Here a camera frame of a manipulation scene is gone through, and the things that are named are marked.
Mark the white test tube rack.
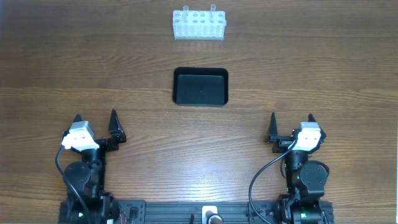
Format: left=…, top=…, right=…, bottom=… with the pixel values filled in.
left=172, top=9, right=227, bottom=41

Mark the black tray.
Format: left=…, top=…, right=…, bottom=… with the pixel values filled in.
left=172, top=66, right=229, bottom=108

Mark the mounting rail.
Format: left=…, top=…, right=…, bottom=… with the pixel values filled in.
left=58, top=199, right=335, bottom=224

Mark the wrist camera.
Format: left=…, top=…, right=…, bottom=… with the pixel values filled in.
left=291, top=121, right=322, bottom=152
left=61, top=120, right=101, bottom=152

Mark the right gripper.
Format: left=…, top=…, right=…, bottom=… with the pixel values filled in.
left=264, top=112, right=317, bottom=154

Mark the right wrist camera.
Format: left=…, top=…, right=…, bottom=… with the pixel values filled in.
left=291, top=121, right=322, bottom=152

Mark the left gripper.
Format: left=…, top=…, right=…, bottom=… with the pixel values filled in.
left=72, top=109, right=127, bottom=153

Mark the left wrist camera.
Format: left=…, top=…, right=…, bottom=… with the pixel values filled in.
left=61, top=120, right=101, bottom=152

